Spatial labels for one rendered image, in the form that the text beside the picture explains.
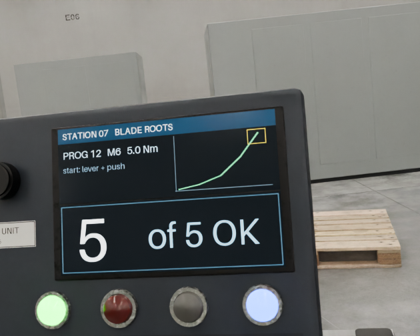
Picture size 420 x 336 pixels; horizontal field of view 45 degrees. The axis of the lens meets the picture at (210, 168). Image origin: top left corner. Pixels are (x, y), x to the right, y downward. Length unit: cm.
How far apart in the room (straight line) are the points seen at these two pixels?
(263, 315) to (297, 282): 3
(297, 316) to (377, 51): 630
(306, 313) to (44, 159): 22
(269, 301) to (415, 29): 651
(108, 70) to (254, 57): 250
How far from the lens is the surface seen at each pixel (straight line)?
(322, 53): 640
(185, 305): 35
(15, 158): 41
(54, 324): 39
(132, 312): 37
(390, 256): 359
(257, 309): 34
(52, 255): 39
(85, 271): 38
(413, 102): 676
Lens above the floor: 126
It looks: 8 degrees down
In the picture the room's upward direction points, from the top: 6 degrees counter-clockwise
